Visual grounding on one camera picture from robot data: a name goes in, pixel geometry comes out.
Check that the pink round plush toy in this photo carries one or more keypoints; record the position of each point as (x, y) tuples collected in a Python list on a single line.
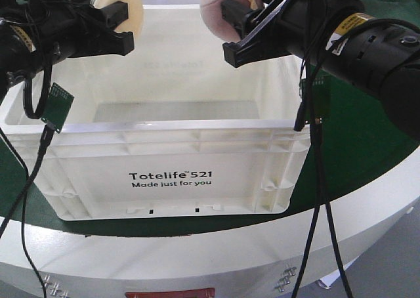
[(212, 15)]

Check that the red label plate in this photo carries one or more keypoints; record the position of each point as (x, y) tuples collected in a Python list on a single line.
[(197, 293)]

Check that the white plastic tote crate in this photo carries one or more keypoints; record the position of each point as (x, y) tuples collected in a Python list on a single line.
[(171, 129)]

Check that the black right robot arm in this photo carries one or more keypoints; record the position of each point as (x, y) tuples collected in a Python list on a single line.
[(379, 56)]

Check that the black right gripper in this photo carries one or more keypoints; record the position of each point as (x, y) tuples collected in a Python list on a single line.
[(282, 28)]

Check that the green right circuit board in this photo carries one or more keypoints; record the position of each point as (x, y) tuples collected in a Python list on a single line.
[(321, 98)]

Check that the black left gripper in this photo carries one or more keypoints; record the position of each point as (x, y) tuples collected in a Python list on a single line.
[(69, 29)]

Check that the green circuit board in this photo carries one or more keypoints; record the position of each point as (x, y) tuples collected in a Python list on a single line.
[(321, 98), (57, 108)]

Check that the green left circuit board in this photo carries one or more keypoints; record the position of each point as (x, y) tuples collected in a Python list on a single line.
[(57, 108)]

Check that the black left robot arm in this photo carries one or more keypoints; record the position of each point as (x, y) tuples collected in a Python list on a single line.
[(17, 45)]

